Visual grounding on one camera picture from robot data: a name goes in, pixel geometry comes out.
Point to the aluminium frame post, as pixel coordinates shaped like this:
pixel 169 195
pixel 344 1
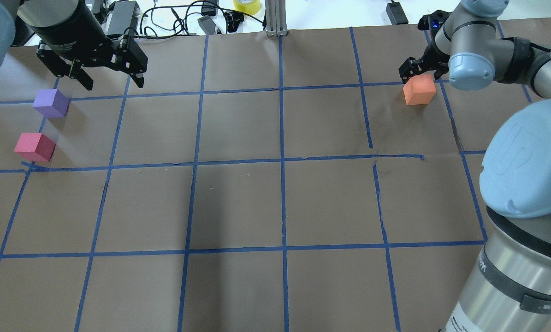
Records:
pixel 275 15

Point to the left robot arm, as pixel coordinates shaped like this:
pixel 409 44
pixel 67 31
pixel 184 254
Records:
pixel 115 22

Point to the purple foam cube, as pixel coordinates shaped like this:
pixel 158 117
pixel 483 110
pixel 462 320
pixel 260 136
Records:
pixel 51 103

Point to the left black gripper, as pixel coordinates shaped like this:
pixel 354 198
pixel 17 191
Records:
pixel 65 28

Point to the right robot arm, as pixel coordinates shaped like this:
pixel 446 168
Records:
pixel 509 289

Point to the black power adapter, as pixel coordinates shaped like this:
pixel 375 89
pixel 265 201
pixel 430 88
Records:
pixel 395 13

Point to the red foam cube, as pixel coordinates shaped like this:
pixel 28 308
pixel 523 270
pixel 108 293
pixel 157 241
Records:
pixel 35 147

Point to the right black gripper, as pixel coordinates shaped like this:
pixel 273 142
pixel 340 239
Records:
pixel 429 58

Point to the orange foam cube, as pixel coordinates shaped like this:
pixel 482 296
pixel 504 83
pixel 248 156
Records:
pixel 419 90

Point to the yellow tape roll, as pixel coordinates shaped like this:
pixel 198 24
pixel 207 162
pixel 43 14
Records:
pixel 251 7

